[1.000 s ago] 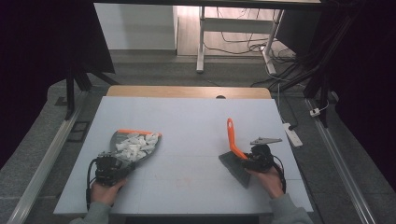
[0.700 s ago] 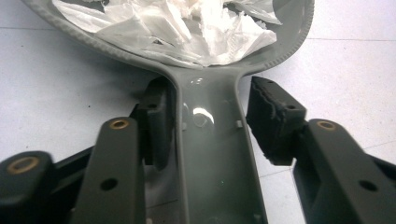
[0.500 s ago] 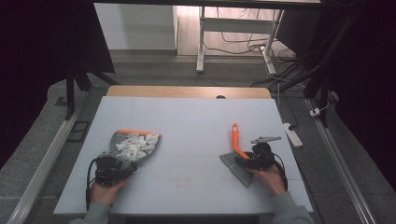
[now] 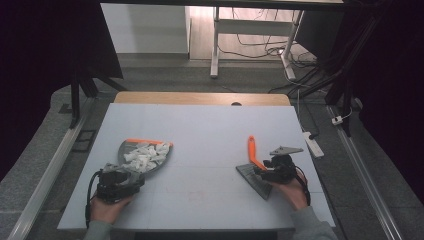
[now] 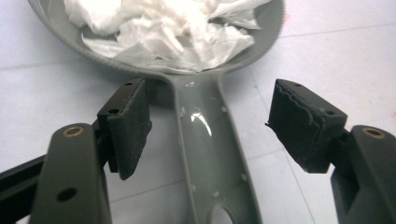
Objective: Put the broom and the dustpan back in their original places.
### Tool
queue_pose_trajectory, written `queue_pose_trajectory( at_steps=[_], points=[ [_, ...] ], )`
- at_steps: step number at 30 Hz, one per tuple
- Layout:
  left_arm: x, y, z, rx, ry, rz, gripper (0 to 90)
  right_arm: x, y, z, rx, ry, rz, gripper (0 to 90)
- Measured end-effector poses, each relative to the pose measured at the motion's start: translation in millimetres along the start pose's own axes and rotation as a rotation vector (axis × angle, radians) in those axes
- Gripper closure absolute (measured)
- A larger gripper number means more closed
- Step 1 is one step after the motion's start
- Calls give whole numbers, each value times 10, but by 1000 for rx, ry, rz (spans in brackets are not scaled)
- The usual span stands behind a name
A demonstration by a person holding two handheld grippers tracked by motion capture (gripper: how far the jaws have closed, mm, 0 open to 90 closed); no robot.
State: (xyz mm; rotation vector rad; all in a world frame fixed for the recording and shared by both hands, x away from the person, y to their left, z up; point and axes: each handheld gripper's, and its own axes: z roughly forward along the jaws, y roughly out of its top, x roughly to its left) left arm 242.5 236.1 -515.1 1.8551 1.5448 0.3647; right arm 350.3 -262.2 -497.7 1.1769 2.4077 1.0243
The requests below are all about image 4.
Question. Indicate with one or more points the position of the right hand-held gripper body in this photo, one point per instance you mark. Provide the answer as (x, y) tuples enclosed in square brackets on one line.
[(283, 168)]

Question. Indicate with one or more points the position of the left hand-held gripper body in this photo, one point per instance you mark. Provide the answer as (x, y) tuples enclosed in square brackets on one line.
[(115, 188)]

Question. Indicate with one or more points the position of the pile of white paper scraps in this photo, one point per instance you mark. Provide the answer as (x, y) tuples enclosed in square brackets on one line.
[(146, 156)]

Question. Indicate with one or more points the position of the grey dustpan with orange edge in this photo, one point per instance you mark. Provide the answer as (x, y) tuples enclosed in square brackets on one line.
[(124, 156)]

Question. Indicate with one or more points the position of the person's left hand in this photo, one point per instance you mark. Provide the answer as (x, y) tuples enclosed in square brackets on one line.
[(106, 210)]

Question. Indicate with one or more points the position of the person's right hand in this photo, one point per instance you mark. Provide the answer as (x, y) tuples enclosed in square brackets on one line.
[(293, 195)]

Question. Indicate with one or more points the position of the white power strip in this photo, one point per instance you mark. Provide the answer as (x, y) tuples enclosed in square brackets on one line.
[(314, 145)]

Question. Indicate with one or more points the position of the pale blue table board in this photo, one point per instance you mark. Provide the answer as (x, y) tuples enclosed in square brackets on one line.
[(206, 206)]

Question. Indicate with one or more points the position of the wooden table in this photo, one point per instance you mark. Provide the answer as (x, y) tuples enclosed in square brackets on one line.
[(186, 98)]

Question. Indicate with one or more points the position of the black metal stand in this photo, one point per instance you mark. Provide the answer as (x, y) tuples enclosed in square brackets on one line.
[(346, 83), (76, 100)]

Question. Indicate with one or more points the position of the dark curtain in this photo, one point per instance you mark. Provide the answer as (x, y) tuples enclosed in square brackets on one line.
[(33, 66), (396, 83)]

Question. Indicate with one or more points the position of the white cabinet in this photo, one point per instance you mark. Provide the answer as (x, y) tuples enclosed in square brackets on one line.
[(146, 30)]

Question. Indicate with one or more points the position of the black floor bracket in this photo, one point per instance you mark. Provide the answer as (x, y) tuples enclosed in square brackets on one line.
[(84, 140)]

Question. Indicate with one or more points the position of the aluminium rail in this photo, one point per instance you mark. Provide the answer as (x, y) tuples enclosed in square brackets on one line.
[(366, 176), (50, 173)]

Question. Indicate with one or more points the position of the white metal desk frame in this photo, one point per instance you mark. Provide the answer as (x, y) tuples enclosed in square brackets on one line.
[(253, 26)]

